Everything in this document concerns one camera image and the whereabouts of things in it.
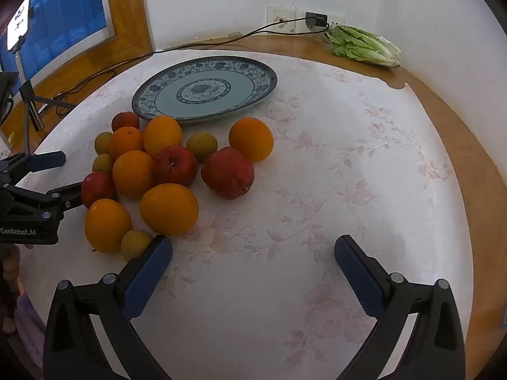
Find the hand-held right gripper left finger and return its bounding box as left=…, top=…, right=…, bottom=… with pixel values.
left=43, top=234, right=174, bottom=380

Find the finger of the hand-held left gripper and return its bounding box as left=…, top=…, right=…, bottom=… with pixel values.
left=0, top=151, right=67, bottom=186
left=45, top=180, right=86, bottom=211

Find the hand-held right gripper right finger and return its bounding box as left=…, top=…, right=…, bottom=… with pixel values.
left=334, top=234, right=466, bottom=380

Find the red apple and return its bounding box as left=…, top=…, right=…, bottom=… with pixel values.
left=111, top=111, right=140, bottom=132
left=153, top=145, right=199, bottom=188
left=201, top=147, right=255, bottom=200
left=81, top=172, right=118, bottom=209

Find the orange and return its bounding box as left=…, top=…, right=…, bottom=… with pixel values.
left=143, top=116, right=183, bottom=160
left=228, top=117, right=275, bottom=162
left=109, top=126, right=145, bottom=161
left=84, top=199, right=132, bottom=253
left=139, top=183, right=199, bottom=237
left=112, top=150, right=155, bottom=199

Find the blue patterned porcelain plate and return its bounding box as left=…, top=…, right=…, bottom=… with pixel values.
left=132, top=56, right=277, bottom=123

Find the person's left hand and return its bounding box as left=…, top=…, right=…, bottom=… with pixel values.
left=0, top=244, right=35, bottom=335

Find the white cardboard box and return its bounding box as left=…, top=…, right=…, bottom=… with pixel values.
left=0, top=127, right=16, bottom=159

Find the small tripod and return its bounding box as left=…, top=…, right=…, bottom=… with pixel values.
left=19, top=80, right=50, bottom=155

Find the black device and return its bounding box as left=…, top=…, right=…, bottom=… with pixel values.
left=0, top=71, right=20, bottom=119

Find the white floral tablecloth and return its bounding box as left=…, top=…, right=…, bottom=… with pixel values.
left=18, top=49, right=476, bottom=380

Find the white lit screen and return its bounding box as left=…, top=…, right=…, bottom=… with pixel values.
left=7, top=0, right=31, bottom=50

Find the bagged romaine lettuce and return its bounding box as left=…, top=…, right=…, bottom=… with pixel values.
left=324, top=25, right=401, bottom=69

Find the black power adapter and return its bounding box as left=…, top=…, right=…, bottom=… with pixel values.
left=305, top=12, right=329, bottom=29

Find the wooden window frame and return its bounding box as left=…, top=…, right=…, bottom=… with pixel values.
left=28, top=0, right=154, bottom=88

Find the black power cable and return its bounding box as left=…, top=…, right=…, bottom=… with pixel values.
left=34, top=18, right=307, bottom=116

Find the white wall socket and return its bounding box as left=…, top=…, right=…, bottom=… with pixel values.
left=267, top=5, right=298, bottom=34
left=297, top=9, right=346, bottom=32

